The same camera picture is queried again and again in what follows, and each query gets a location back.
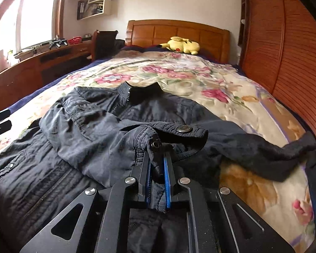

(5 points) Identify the window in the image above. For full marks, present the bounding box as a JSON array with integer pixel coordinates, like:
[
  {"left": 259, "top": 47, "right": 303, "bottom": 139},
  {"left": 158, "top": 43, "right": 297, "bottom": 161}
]
[{"left": 0, "top": 0, "right": 66, "bottom": 79}]

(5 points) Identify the wooden wardrobe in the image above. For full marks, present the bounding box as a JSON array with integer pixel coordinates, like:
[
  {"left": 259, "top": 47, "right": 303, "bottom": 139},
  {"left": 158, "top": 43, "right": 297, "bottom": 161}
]
[{"left": 238, "top": 0, "right": 316, "bottom": 159}]

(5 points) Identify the yellow plush toy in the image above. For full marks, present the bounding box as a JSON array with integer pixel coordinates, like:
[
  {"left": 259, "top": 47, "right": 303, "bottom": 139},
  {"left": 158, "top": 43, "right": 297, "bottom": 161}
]
[{"left": 158, "top": 36, "right": 201, "bottom": 56}]

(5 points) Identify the wooden chair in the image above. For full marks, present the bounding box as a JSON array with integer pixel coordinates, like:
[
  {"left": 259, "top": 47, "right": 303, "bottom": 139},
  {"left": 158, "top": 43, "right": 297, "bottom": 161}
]
[{"left": 91, "top": 30, "right": 125, "bottom": 61}]

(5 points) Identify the white wall shelf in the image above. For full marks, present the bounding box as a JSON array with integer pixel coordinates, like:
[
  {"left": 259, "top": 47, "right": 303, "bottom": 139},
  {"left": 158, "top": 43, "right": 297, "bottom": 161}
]
[{"left": 76, "top": 0, "right": 116, "bottom": 20}]

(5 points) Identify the wooden headboard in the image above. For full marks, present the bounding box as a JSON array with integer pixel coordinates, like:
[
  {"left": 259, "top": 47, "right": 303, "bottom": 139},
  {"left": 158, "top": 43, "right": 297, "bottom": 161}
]
[{"left": 125, "top": 20, "right": 230, "bottom": 64}]

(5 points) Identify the dark navy jacket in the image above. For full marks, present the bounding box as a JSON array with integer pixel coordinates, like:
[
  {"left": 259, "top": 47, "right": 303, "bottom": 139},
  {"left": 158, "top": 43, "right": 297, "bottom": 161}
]
[{"left": 0, "top": 82, "right": 316, "bottom": 253}]

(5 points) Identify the wooden desk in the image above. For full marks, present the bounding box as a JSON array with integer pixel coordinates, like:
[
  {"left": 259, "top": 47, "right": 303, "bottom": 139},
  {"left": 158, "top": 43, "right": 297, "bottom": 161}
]
[{"left": 0, "top": 41, "right": 95, "bottom": 111}]

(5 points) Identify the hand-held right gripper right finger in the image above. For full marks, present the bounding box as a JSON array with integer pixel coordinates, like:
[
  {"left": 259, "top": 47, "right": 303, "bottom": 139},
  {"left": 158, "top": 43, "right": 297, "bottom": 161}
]
[{"left": 162, "top": 143, "right": 296, "bottom": 253}]

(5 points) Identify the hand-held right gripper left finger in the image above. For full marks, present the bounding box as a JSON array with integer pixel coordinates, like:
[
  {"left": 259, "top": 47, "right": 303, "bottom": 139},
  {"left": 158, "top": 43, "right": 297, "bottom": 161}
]
[{"left": 19, "top": 142, "right": 154, "bottom": 253}]

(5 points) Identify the floral blanket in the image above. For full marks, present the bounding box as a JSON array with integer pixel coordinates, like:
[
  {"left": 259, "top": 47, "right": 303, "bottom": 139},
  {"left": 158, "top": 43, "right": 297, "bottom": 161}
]
[{"left": 0, "top": 46, "right": 316, "bottom": 248}]

